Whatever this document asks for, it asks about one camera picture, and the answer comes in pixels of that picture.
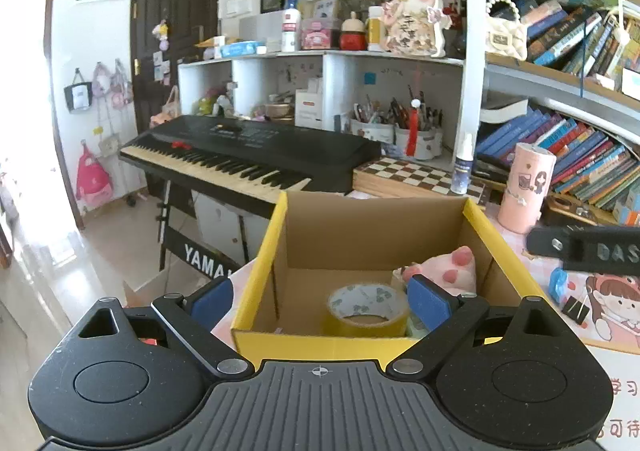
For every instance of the pink backpack on floor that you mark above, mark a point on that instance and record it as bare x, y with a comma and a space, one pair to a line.
93, 184

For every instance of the pink cylindrical canister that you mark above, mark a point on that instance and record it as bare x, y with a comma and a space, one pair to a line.
528, 184

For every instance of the upper row of books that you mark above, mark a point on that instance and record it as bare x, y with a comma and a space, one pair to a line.
583, 42

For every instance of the white sanitizer bottle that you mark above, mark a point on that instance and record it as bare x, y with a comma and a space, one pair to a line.
292, 18

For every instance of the white pen holder cup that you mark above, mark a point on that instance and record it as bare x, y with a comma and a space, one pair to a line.
428, 142

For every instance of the pink plush pig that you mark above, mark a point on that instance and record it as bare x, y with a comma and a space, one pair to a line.
455, 272

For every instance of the white spray bottle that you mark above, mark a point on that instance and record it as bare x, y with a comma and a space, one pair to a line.
461, 176

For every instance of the dark wooden door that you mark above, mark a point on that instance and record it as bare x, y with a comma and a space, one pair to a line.
163, 34

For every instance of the white cubby shelf unit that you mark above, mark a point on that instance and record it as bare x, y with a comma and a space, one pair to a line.
330, 83

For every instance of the black electronic keyboard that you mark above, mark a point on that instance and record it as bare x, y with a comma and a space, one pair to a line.
248, 164

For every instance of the blue small clip toy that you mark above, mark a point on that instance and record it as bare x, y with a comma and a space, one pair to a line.
557, 287

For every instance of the pink cat ornament plaque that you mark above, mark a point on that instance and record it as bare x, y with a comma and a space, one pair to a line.
416, 27

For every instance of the red round jar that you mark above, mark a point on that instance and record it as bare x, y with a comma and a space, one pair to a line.
353, 35

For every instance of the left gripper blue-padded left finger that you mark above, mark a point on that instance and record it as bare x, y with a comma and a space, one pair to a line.
191, 320

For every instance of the wooden chess board box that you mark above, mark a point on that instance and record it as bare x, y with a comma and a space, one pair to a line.
389, 177

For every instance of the row of books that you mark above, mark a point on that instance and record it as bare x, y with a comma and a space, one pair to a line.
591, 164
583, 42

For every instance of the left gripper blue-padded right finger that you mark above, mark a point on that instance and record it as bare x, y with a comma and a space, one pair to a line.
451, 322

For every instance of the yellow tape roll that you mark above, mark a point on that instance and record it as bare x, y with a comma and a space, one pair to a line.
366, 310

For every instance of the lower row of books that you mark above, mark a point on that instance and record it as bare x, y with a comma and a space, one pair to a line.
591, 164

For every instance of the yellow cardboard box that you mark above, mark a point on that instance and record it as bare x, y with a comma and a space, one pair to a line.
318, 242

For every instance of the white quilted handbag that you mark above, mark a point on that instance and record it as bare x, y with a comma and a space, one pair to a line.
506, 37

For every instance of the black binder clip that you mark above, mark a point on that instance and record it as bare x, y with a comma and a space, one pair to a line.
575, 310

